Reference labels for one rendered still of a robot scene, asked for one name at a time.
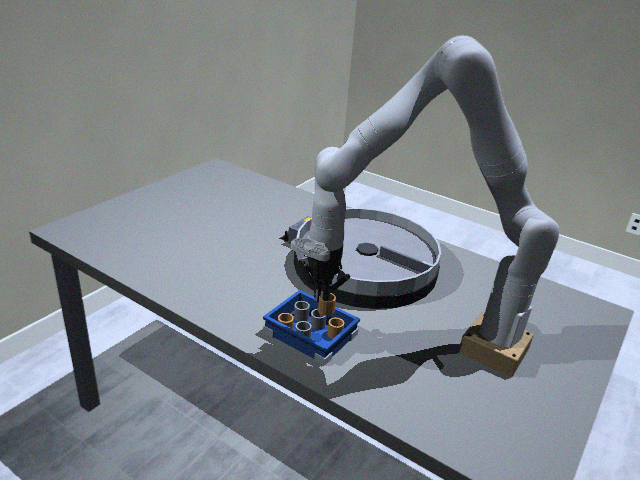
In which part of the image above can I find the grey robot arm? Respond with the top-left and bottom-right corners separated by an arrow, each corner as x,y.
291,36 -> 559,348

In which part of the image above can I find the bronze bushing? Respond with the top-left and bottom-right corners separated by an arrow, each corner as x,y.
327,318 -> 344,339
318,293 -> 336,316
278,313 -> 294,329

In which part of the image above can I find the blue plastic crate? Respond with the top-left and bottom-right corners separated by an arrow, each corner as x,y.
263,290 -> 357,366

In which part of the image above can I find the grey metal bushing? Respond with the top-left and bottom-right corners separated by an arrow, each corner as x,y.
310,309 -> 326,330
295,321 -> 311,338
294,301 -> 310,322

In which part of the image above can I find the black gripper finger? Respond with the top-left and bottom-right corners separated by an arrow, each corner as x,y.
298,256 -> 322,303
320,267 -> 351,301

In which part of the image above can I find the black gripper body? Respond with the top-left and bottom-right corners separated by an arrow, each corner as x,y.
307,246 -> 343,279

